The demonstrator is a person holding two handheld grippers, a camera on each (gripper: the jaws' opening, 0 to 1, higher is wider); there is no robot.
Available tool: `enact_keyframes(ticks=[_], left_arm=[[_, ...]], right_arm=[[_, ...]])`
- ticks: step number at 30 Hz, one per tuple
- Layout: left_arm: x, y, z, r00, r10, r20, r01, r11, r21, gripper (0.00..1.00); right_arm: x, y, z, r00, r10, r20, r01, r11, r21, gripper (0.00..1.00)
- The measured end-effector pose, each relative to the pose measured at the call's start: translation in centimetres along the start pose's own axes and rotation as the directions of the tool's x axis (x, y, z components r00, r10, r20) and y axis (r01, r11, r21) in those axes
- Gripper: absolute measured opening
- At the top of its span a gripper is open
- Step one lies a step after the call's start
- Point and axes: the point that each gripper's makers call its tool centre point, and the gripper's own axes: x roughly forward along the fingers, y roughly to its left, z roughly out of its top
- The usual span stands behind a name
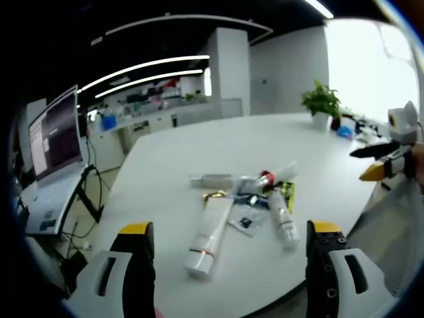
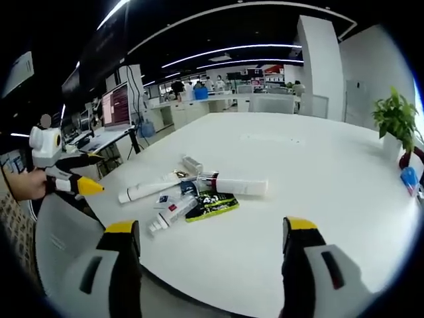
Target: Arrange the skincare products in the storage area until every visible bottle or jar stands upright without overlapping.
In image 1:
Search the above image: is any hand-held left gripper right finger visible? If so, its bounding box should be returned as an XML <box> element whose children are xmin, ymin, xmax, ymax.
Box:
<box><xmin>305</xmin><ymin>220</ymin><xmax>400</xmax><ymax>318</ymax></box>

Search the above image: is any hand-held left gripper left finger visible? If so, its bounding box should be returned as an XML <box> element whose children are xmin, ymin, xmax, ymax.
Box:
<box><xmin>62</xmin><ymin>221</ymin><xmax>157</xmax><ymax>318</ymax></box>

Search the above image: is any small white skincare bottle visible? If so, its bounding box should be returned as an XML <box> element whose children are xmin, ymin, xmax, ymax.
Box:
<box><xmin>269</xmin><ymin>191</ymin><xmax>301</xmax><ymax>249</ymax></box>

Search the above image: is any large white skincare tube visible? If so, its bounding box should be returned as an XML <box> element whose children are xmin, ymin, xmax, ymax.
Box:
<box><xmin>184</xmin><ymin>195</ymin><xmax>235</xmax><ymax>280</ymax></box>

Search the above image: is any silver skincare box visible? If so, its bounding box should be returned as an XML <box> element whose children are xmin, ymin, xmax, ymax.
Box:
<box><xmin>189</xmin><ymin>173</ymin><xmax>235</xmax><ymax>189</ymax></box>

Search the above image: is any clear skincare bottle red cap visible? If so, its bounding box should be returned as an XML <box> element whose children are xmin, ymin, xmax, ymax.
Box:
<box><xmin>237</xmin><ymin>170</ymin><xmax>276</xmax><ymax>194</ymax></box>

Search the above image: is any blue storage bin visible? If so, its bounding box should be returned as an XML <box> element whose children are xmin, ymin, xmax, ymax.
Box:
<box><xmin>100</xmin><ymin>115</ymin><xmax>118</xmax><ymax>131</ymax></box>

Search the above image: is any person's right hand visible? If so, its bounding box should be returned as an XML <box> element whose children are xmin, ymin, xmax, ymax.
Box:
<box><xmin>403</xmin><ymin>142</ymin><xmax>424</xmax><ymax>196</ymax></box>

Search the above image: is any blue object on table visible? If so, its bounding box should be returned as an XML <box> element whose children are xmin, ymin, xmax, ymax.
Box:
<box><xmin>337</xmin><ymin>125</ymin><xmax>355</xmax><ymax>140</ymax></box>

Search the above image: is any person's grey clothing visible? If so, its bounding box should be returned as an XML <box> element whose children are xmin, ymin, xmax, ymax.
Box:
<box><xmin>346</xmin><ymin>172</ymin><xmax>424</xmax><ymax>297</ymax></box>

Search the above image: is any potted green plant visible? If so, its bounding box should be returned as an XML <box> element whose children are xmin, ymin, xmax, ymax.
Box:
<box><xmin>300</xmin><ymin>79</ymin><xmax>343</xmax><ymax>131</ymax></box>

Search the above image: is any yellow-green black packet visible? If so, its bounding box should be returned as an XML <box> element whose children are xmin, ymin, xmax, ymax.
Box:
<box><xmin>277</xmin><ymin>180</ymin><xmax>296</xmax><ymax>215</ymax></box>

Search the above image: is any clear plastic sachet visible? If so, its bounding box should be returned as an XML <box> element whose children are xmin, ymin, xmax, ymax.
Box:
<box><xmin>227</xmin><ymin>193</ymin><xmax>272</xmax><ymax>239</ymax></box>

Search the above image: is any white monitor stand cart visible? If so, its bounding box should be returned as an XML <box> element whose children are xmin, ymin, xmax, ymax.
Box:
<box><xmin>19</xmin><ymin>165</ymin><xmax>104</xmax><ymax>237</ymax></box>

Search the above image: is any gold foil wrapper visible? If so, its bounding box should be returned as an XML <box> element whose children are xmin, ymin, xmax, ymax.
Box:
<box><xmin>201</xmin><ymin>191</ymin><xmax>229</xmax><ymax>201</ymax></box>

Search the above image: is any white counter cabinet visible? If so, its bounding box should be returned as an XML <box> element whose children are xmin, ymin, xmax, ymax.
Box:
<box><xmin>86</xmin><ymin>101</ymin><xmax>244</xmax><ymax>175</ymax></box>

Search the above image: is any computer monitor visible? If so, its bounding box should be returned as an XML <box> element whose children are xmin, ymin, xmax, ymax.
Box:
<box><xmin>28</xmin><ymin>84</ymin><xmax>83</xmax><ymax>182</ymax></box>

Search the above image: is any black cable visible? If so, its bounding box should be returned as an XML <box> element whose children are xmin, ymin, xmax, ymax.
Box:
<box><xmin>85</xmin><ymin>131</ymin><xmax>112</xmax><ymax>193</ymax></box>

